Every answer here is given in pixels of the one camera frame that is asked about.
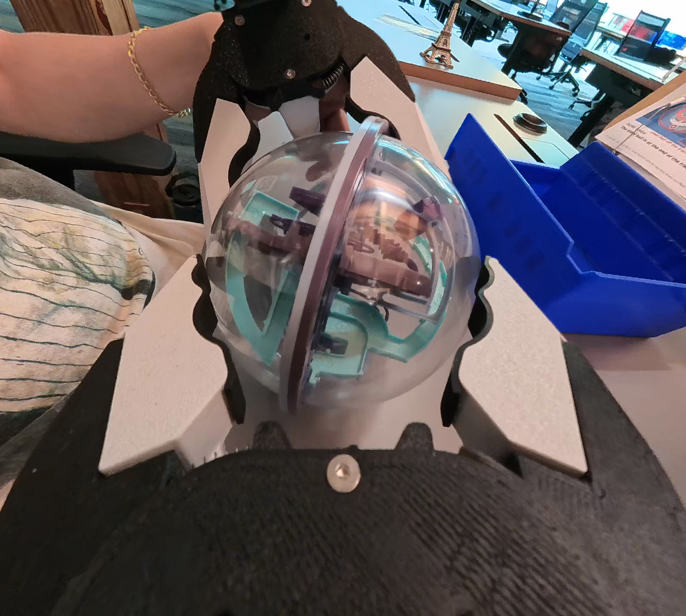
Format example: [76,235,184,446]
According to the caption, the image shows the person's left hand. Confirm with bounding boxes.
[145,13,223,116]

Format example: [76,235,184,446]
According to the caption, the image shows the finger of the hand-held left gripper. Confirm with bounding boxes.
[346,56,449,167]
[197,97,255,224]

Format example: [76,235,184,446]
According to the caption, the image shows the gold chain bracelet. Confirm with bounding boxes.
[128,26,192,118]

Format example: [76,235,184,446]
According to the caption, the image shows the person's left forearm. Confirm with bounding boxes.
[0,26,180,145]

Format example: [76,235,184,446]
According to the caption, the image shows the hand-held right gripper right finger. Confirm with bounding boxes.
[441,258,589,478]

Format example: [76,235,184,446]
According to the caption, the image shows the blue plastic bin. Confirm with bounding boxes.
[445,113,686,338]

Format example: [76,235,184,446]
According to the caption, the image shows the clear plastic maze ball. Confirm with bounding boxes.
[204,114,481,410]

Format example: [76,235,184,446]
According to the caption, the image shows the black mesh office chair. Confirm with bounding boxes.
[549,0,610,92]
[616,10,672,65]

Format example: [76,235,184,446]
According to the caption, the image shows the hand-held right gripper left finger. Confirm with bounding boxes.
[98,254,247,477]

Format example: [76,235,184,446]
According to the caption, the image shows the printed instruction sheet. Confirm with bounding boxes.
[595,72,686,172]

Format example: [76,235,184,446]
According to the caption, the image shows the brown wooden desk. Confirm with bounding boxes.
[463,0,572,78]

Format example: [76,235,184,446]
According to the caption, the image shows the black chair knob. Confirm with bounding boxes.
[166,173,203,222]

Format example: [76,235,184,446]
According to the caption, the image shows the bronze tower model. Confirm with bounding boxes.
[419,0,466,71]

